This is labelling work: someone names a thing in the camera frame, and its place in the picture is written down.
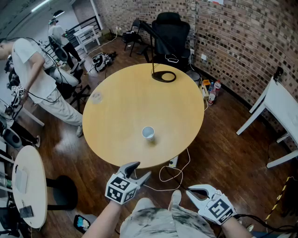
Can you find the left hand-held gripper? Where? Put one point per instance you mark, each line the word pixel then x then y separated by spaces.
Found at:
pixel 121 188

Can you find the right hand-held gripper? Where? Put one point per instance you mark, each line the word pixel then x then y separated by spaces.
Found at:
pixel 218 208

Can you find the white paper cup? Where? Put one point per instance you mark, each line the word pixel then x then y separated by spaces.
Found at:
pixel 148 133

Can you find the person's left forearm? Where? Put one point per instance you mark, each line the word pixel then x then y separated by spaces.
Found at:
pixel 102 220

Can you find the person's right forearm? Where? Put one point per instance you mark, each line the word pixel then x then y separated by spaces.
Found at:
pixel 235 229

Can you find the clear plastic cup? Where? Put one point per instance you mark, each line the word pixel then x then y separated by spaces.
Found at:
pixel 96 98

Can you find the person's white shoe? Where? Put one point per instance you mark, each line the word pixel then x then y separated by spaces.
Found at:
pixel 175 198

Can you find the white power strip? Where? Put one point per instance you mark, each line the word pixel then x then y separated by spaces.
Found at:
pixel 173 162

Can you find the person's white green patterned clothing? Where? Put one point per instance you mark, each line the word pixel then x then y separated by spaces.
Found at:
pixel 163 223

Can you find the black colourful patterned object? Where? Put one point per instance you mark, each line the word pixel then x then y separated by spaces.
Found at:
pixel 81 224

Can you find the black yellow striped tape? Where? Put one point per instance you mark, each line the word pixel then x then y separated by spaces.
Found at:
pixel 278 201

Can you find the red label plastic bottle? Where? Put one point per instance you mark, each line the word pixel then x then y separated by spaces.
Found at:
pixel 211 98

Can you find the black desk lamp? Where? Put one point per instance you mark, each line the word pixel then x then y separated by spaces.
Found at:
pixel 156 76

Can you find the pale yellow box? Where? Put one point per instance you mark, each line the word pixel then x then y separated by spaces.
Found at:
pixel 203 92

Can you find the white round side table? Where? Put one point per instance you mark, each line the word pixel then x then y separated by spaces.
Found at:
pixel 32 167

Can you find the blue tinted plastic bottle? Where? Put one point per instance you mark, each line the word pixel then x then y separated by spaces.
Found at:
pixel 210 87

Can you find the red cap plastic bottle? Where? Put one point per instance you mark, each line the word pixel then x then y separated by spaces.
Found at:
pixel 217 87

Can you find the grey waste bin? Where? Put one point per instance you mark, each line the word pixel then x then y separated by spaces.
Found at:
pixel 194 77

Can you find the orange packet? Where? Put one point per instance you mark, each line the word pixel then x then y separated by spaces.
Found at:
pixel 206 82

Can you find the white flat box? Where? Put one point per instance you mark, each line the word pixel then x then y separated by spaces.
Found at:
pixel 21 180

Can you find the white and black headset gear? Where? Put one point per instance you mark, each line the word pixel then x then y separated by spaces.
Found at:
pixel 100 62

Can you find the black flat item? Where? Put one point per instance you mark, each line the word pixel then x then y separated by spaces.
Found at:
pixel 26 211

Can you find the black mesh office chair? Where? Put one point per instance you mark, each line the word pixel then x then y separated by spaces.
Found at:
pixel 66 77

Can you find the white rectangular table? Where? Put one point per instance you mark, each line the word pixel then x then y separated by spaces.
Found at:
pixel 281 107

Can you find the grey round speaker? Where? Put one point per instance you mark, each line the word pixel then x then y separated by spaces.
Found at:
pixel 11 138

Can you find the black device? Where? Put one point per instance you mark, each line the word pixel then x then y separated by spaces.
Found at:
pixel 278 73

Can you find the black high-back office chair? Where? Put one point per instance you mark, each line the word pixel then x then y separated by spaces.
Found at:
pixel 172 32

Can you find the black folding chair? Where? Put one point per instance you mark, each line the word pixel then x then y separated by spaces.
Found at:
pixel 136 24

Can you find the small white table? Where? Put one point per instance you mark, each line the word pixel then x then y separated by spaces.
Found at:
pixel 85 31

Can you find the black metal railing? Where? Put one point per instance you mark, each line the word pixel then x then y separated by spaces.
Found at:
pixel 90 22

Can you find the ceiling tube light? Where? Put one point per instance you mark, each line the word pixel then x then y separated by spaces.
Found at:
pixel 40 4

